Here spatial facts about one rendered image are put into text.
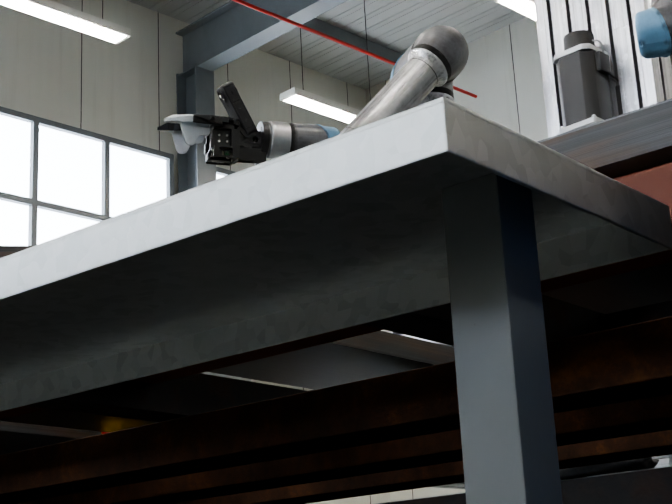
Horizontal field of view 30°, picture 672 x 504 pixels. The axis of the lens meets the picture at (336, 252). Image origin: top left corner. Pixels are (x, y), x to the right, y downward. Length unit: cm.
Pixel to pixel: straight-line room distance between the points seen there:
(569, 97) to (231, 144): 66
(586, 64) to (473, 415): 175
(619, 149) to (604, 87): 149
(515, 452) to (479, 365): 6
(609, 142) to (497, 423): 31
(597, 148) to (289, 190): 34
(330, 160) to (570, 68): 178
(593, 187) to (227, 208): 22
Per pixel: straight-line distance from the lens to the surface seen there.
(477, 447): 74
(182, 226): 77
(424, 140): 65
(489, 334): 74
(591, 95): 242
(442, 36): 257
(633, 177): 96
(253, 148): 249
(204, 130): 246
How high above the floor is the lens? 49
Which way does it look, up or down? 17 degrees up
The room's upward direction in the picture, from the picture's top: 3 degrees counter-clockwise
